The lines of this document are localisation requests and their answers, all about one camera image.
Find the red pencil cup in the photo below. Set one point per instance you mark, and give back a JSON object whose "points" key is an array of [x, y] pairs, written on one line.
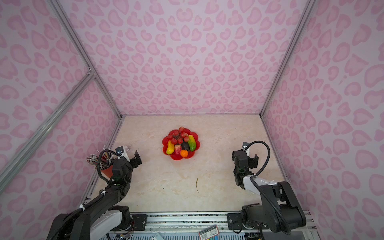
{"points": [[108, 172]]}

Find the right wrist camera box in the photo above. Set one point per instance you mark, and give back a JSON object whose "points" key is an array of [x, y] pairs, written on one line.
{"points": [[245, 146]]}

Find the right aluminium corner post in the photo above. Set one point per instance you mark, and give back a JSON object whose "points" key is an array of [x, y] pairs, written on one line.
{"points": [[297, 34]]}

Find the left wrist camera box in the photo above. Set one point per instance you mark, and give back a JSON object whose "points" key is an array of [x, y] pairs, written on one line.
{"points": [[122, 153]]}

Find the barcode labelled box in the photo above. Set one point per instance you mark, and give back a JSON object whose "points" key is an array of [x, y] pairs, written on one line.
{"points": [[210, 233]]}

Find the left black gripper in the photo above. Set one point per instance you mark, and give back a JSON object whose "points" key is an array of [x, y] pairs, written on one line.
{"points": [[135, 164]]}

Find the fake small orange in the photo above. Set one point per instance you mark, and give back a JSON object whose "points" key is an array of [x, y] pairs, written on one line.
{"points": [[184, 153]]}

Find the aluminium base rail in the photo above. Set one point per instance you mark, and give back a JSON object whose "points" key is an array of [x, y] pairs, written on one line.
{"points": [[187, 225]]}

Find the fake green yellow mango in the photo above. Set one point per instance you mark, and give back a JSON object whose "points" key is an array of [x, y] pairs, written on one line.
{"points": [[192, 143]]}

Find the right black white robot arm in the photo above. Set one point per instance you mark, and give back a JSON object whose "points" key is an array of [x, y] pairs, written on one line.
{"points": [[279, 209]]}

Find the fake red grape bunch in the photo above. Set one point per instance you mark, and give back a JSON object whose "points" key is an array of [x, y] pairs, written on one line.
{"points": [[178, 136]]}

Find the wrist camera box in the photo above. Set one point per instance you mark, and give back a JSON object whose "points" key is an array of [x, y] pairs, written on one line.
{"points": [[245, 146], [122, 153]]}

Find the diagonal aluminium wall bar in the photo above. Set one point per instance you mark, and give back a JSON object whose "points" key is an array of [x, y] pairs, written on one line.
{"points": [[19, 160]]}

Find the red flower-shaped fruit bowl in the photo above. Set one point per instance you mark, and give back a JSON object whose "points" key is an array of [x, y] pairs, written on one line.
{"points": [[178, 157]]}

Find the bundle of pencils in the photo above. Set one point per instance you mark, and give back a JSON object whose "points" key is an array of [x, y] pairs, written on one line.
{"points": [[104, 161]]}

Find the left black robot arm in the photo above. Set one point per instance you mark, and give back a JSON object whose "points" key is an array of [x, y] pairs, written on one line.
{"points": [[94, 220]]}

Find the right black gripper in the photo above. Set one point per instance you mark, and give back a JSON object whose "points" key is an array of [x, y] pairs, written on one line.
{"points": [[253, 162]]}

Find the fake dark avocado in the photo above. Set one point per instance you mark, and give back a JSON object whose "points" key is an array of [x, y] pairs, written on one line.
{"points": [[185, 146]]}

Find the aluminium corner frame post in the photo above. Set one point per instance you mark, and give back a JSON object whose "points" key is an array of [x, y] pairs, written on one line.
{"points": [[79, 46]]}

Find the fake red strawberry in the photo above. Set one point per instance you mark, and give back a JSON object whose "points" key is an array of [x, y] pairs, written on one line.
{"points": [[178, 149]]}

